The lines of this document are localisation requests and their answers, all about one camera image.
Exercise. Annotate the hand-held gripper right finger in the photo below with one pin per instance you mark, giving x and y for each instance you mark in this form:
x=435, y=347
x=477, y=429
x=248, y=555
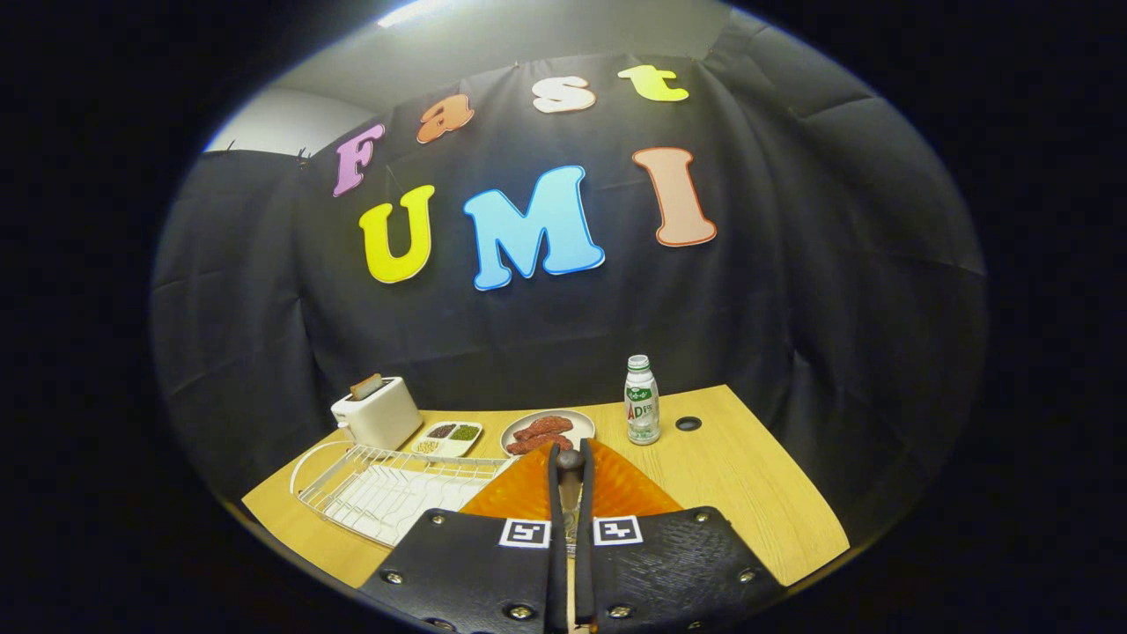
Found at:
x=588, y=563

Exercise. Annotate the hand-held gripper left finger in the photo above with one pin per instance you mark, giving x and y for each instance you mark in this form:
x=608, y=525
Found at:
x=557, y=563

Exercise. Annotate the beige round dish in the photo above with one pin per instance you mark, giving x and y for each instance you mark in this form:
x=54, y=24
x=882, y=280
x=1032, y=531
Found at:
x=581, y=424

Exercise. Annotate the red sausage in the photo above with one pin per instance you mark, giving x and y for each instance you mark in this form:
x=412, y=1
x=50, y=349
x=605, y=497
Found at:
x=535, y=445
x=544, y=427

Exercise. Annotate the white divided seasoning tray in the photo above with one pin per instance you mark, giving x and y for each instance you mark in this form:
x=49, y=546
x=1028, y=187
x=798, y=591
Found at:
x=447, y=438

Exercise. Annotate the white green drink bottle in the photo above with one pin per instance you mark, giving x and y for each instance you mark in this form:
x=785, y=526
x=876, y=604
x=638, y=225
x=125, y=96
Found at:
x=642, y=405

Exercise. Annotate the black table grommet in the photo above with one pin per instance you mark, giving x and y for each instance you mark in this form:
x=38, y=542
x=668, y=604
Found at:
x=688, y=423

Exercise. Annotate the white toaster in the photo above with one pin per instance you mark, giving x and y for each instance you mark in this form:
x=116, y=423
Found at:
x=379, y=418

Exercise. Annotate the brown toast slice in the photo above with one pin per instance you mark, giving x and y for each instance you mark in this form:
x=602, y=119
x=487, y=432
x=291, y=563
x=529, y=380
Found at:
x=365, y=386

